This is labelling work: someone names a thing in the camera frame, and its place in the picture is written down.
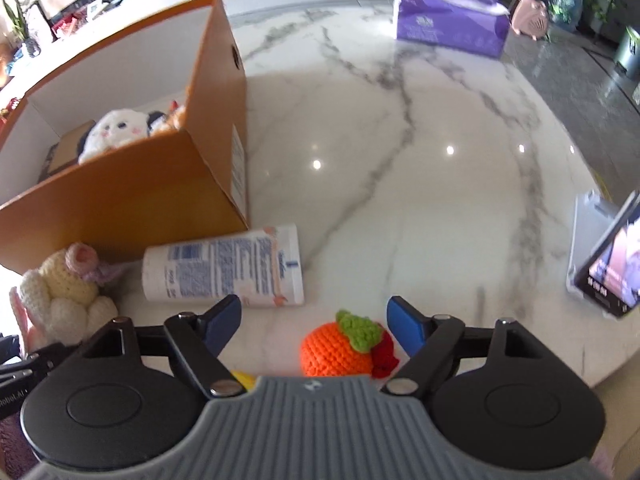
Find orange crochet fruit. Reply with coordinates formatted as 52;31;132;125
299;310;399;379

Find white crochet bunny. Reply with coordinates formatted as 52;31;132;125
9;243;125;354

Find dark photo card box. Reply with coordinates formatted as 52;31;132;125
38;144;58;182

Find tan cardboard box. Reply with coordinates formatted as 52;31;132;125
49;120;96;174

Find white panda plush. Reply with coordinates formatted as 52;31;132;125
78;108;150;164

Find yellow tape measure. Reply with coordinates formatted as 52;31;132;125
231;370;257;391

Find white lotion tube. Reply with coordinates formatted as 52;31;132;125
142;224;305;308

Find orange cardboard box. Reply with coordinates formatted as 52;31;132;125
1;0;248;273

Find phone on stand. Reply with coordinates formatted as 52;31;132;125
566;191;639;318

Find purple tissue pack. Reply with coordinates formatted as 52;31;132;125
393;0;510;58

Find pink small heater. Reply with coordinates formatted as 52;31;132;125
509;0;549;41

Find potted green plant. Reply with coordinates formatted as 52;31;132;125
2;0;41;58

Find water bottle jug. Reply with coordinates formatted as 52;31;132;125
547;0;584;32

